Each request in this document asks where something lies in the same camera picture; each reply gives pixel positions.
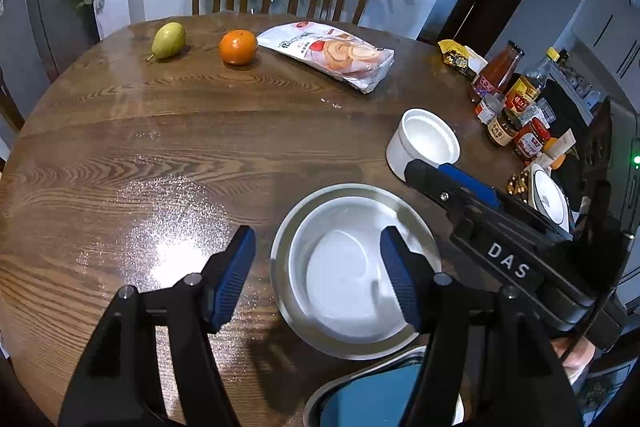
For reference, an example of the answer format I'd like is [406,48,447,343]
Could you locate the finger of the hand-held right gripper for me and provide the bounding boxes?
[404,159,502,234]
[437,163,501,208]

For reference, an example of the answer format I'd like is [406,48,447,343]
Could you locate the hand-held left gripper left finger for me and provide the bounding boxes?
[57,225,257,427]

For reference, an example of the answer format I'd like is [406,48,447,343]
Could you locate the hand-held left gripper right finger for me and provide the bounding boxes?
[379,226,583,427]

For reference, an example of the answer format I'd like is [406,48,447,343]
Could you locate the white ribbed ramekin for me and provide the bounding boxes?
[386,108,461,182]

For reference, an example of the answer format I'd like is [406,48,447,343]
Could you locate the large white bowl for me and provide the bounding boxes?
[270,183,443,360]

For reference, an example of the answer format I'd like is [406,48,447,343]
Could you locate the medium white bowl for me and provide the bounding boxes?
[287,198,432,344]

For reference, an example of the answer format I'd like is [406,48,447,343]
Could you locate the blue square plate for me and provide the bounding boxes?
[319,362,431,427]

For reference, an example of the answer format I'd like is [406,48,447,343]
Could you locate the blue patterned white plate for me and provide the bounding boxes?
[302,346,466,427]

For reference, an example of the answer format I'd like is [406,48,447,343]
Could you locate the person's right hand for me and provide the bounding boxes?
[551,338,597,383]

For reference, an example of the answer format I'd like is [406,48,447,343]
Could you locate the wooden bead trivet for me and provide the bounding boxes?
[506,169,533,200]

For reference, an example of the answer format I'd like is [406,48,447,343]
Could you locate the white printed bowl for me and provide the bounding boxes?
[527,163,571,233]

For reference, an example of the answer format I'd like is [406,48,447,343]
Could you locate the brown paste jar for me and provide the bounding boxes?
[485,109,521,146]

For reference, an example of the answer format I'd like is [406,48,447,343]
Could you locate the red chili jar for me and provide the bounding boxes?
[512,117,552,160]

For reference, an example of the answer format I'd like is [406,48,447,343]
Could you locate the small white labelled jar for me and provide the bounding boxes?
[475,93,506,125]

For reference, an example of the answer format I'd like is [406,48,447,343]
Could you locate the cream carton box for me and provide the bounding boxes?
[542,130,576,158]

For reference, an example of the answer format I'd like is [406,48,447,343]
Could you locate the yellow capped dark bottle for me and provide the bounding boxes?
[502,48,561,118]

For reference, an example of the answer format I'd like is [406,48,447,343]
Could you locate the clear glass jar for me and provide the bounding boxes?
[530,99,557,125]

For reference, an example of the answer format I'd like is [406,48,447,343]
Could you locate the red sauce bottle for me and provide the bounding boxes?
[467,39,525,105]

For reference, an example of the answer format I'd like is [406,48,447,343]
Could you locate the black bag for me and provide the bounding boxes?
[542,79,614,208]

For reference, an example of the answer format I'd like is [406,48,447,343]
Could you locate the yellow snack packet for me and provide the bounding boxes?
[438,39,488,80]

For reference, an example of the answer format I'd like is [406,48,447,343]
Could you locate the bagged bread rolls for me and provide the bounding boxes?
[256,21,395,94]

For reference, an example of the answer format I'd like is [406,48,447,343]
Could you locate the orange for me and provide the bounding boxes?
[219,29,258,66]

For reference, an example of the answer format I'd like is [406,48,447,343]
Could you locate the green pear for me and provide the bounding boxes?
[146,22,186,63]

